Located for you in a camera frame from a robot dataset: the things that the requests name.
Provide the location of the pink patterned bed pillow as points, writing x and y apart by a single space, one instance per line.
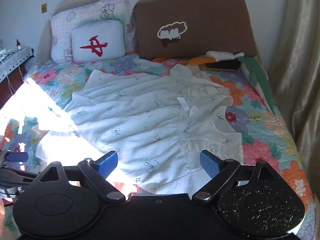
64 22

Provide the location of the orange white plush toy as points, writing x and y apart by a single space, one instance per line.
210 57

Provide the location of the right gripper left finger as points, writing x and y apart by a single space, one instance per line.
95 173

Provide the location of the green crocodile plush toy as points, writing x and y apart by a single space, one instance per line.
257 78

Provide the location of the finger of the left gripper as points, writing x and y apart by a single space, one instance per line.
16 157

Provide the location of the bedside table patterned cloth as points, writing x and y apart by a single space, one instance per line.
13 72

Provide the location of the white mahjong character pillow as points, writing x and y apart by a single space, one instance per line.
98 41

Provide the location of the brown cloud cushion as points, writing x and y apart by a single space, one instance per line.
190 28

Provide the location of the dark small bottle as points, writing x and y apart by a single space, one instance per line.
18 45

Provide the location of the gold satin curtain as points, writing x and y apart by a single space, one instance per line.
294 78

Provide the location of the white bow-print dress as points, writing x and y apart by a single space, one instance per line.
157 126

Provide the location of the floral quilt bedspread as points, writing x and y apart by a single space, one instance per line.
48 88

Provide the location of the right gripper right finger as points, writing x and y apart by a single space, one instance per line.
221 172

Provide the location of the yellow wall sticker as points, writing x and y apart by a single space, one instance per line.
44 8

